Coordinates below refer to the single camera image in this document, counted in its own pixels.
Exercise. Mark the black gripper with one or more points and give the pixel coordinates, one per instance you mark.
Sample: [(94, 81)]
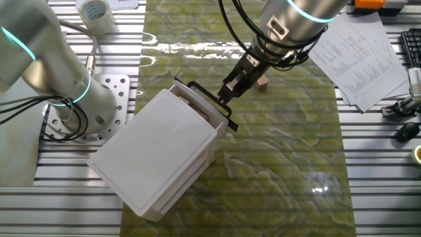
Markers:
[(248, 77)]

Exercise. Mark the printed paper sheet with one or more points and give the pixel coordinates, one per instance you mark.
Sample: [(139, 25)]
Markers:
[(365, 19), (358, 66)]

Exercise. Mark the black keyboard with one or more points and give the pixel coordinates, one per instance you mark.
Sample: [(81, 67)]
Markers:
[(412, 46)]

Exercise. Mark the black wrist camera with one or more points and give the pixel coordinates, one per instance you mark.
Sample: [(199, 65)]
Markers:
[(292, 59)]

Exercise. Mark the metal camera mount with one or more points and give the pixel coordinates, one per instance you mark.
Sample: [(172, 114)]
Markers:
[(391, 110)]

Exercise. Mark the cream round cup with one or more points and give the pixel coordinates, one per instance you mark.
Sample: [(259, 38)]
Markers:
[(417, 154)]

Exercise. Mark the clear tape roll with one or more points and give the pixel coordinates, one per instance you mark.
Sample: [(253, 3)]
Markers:
[(97, 16)]

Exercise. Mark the white drawer cabinet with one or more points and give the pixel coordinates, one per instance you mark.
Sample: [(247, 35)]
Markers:
[(148, 148)]

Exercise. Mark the black computer mouse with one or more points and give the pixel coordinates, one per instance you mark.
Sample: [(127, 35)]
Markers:
[(408, 131)]

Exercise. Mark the silver finned camera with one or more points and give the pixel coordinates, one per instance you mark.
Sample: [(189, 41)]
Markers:
[(415, 80)]

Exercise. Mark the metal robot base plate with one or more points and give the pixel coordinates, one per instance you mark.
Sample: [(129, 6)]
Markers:
[(121, 85)]

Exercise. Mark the green marble pattern mat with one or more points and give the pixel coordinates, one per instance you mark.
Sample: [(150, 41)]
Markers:
[(279, 148)]

